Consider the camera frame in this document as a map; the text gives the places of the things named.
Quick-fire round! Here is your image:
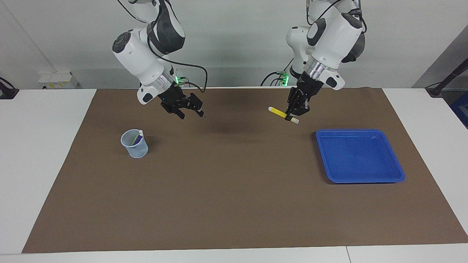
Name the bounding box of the yellow highlighter pen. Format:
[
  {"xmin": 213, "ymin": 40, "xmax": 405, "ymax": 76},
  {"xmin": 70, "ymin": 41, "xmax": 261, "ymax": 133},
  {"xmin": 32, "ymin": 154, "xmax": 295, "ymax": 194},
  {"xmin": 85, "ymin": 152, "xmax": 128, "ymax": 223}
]
[{"xmin": 268, "ymin": 106, "xmax": 299, "ymax": 124}]

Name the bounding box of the translucent plastic cup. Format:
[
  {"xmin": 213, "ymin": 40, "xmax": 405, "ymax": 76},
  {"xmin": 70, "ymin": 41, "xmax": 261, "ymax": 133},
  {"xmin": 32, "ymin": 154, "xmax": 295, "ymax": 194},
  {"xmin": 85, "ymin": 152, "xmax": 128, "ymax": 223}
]
[{"xmin": 121, "ymin": 129, "xmax": 149, "ymax": 159}]

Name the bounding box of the blue plastic tray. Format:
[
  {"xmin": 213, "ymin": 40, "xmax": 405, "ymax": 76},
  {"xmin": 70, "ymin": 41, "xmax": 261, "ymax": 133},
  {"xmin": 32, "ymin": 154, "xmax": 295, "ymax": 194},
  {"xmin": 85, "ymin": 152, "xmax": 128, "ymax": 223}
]
[{"xmin": 315, "ymin": 129, "xmax": 405, "ymax": 184}]

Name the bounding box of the brown table mat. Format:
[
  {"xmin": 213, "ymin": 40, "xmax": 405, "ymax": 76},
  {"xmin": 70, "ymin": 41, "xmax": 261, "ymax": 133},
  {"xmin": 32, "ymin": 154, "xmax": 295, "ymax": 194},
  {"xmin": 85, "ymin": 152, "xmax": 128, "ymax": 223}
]
[{"xmin": 22, "ymin": 87, "xmax": 468, "ymax": 254}]

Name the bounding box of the white power strip box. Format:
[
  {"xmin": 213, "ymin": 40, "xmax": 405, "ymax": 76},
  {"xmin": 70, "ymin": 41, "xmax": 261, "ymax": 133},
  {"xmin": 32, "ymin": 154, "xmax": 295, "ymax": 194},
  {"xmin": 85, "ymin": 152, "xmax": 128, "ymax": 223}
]
[{"xmin": 38, "ymin": 71, "xmax": 79, "ymax": 90}]

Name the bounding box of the black stand pole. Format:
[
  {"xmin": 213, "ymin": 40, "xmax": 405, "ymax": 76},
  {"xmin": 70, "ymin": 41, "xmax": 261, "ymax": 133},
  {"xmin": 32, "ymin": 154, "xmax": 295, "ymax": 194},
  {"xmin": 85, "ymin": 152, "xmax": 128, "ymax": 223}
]
[{"xmin": 426, "ymin": 58, "xmax": 468, "ymax": 98}]

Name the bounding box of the blue crate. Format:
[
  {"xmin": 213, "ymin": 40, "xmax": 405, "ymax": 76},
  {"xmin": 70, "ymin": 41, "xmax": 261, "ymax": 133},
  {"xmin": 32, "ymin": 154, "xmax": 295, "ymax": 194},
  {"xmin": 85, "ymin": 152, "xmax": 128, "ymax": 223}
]
[{"xmin": 450, "ymin": 91, "xmax": 468, "ymax": 129}]

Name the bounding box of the black clamp base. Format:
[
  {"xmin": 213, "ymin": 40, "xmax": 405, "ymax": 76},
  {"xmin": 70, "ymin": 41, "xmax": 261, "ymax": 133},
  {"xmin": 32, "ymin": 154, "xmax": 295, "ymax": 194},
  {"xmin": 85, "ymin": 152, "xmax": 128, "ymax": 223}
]
[{"xmin": 0, "ymin": 77, "xmax": 19, "ymax": 100}]

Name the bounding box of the black left base cable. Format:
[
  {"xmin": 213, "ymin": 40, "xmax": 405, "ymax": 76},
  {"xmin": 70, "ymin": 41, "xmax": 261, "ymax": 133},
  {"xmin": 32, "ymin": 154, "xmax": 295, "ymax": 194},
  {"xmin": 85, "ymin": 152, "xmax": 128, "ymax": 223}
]
[{"xmin": 260, "ymin": 58, "xmax": 295, "ymax": 87}]

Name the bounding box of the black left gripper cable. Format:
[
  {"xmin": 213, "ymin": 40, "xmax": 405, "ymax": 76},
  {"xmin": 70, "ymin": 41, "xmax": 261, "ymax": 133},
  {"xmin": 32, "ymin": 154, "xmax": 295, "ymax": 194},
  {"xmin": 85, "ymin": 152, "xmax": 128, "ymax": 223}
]
[{"xmin": 305, "ymin": 0, "xmax": 367, "ymax": 34}]

